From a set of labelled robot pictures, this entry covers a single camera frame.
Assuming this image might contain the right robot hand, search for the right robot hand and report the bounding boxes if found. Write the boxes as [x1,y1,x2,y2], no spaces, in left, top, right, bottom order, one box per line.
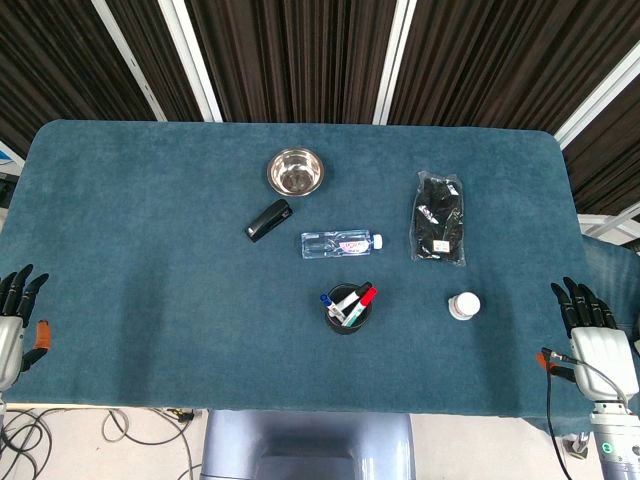
[536,276,640,404]

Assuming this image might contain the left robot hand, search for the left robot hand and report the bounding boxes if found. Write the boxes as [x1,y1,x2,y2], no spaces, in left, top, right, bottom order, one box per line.
[0,264,53,392]

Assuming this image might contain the red-capped whiteboard marker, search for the red-capped whiteboard marker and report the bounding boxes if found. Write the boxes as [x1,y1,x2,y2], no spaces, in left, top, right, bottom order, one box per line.
[342,286,380,327]

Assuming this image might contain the black round pen holder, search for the black round pen holder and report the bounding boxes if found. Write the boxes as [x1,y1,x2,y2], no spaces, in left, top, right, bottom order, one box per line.
[322,283,375,337]

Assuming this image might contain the blue fabric seat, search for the blue fabric seat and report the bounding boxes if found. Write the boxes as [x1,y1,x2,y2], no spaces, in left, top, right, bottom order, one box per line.
[581,233,640,361]

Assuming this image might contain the white pill bottle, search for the white pill bottle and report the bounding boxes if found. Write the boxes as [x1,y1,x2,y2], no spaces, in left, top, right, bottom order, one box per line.
[447,291,482,321]

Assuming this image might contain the blue table cloth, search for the blue table cloth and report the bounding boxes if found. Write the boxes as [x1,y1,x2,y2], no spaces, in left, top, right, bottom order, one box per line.
[0,118,604,436]

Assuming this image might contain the black gloves in plastic bag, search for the black gloves in plastic bag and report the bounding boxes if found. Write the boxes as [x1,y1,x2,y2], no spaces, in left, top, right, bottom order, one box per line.
[410,170,470,267]

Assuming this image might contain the black stapler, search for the black stapler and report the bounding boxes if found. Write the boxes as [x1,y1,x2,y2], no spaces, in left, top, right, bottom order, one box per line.
[244,198,294,245]

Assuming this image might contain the clear plastic water bottle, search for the clear plastic water bottle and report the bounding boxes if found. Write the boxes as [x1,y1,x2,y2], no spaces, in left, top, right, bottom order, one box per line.
[300,229,385,260]

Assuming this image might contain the blue grey robot torso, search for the blue grey robot torso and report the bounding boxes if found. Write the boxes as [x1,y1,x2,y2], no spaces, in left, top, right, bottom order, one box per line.
[200,409,417,480]

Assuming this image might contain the stainless steel bowl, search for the stainless steel bowl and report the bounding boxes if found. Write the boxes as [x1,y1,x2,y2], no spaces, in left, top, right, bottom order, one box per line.
[266,146,326,198]

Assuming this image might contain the dark pleated curtain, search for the dark pleated curtain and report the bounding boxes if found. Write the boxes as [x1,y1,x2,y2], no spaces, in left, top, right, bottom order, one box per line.
[0,0,640,211]

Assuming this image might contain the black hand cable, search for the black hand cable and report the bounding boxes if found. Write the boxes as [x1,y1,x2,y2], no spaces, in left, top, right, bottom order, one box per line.
[541,347,630,480]

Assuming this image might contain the white metal frame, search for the white metal frame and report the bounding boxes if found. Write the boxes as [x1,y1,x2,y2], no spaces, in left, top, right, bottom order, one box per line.
[576,203,640,247]

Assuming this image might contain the black floor cables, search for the black floor cables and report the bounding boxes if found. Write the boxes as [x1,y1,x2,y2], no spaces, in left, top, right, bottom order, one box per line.
[0,407,204,480]

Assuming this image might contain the wide white frame post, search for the wide white frame post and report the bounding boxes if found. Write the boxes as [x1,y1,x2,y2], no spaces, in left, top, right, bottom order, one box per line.
[371,0,419,126]
[157,0,224,124]
[552,38,640,150]

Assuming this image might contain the thin white frame post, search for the thin white frame post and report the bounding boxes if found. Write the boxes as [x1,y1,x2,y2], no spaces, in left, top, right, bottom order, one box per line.
[91,0,168,123]

